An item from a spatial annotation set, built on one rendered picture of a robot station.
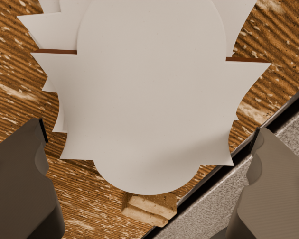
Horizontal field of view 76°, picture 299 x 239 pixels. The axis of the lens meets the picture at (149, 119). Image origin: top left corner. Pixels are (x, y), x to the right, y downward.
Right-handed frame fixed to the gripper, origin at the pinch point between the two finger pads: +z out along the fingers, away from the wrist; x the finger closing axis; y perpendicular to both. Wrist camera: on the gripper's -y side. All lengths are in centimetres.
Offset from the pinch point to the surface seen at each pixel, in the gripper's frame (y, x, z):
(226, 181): 14.1, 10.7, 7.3
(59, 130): 2.7, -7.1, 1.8
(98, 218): 20.2, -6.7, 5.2
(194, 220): 23.2, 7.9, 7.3
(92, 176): 11.7, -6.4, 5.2
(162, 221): 15.9, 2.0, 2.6
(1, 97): 1.8, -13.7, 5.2
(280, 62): -2.4, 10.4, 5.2
